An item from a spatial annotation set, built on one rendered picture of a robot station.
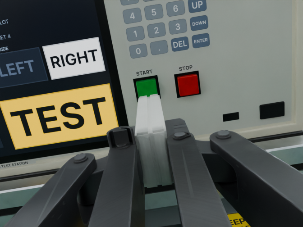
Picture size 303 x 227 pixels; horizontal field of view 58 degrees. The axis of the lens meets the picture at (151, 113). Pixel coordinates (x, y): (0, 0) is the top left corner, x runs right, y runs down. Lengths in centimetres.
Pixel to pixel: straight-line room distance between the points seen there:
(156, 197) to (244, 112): 12
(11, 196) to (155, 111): 18
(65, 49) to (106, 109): 7
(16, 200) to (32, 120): 8
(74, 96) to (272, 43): 19
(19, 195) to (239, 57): 24
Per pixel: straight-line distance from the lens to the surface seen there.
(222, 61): 26
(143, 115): 15
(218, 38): 26
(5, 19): 28
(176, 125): 15
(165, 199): 27
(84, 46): 25
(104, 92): 26
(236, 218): 27
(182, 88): 25
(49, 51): 26
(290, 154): 28
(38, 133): 29
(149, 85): 25
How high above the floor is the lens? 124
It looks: 19 degrees down
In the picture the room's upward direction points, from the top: 10 degrees counter-clockwise
